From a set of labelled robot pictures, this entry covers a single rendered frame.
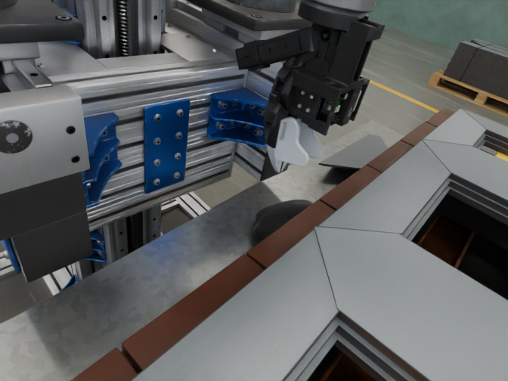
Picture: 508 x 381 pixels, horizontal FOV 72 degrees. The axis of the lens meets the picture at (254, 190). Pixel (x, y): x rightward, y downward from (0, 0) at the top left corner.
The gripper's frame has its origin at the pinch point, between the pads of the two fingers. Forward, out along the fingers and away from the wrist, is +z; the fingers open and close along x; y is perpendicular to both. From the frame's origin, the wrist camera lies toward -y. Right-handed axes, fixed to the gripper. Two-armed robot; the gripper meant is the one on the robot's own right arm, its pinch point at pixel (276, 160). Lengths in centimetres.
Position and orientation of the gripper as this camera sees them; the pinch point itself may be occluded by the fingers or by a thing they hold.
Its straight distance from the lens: 48.6
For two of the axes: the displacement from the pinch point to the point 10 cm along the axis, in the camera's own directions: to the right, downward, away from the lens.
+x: 6.5, -3.7, 6.7
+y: 7.4, 5.1, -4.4
